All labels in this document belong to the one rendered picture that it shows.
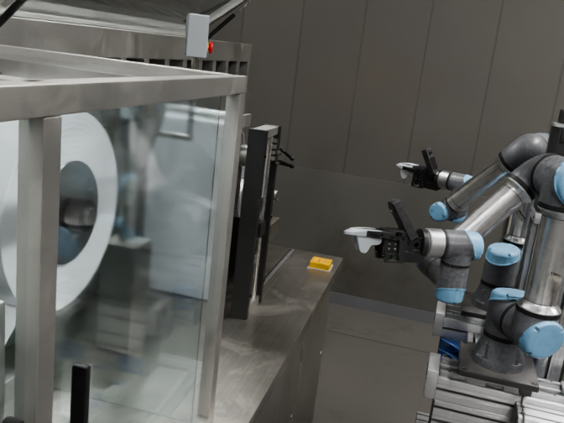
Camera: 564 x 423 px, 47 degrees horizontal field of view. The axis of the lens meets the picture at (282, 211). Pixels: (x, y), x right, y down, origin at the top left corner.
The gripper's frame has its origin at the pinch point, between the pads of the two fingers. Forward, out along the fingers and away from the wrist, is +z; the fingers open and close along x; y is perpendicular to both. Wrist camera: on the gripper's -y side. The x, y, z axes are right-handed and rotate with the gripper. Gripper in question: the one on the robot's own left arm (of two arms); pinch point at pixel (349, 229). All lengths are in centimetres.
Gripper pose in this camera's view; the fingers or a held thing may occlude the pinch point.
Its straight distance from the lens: 164.1
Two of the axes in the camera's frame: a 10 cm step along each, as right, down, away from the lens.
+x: -1.9, -1.3, 9.7
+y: -0.9, 9.9, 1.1
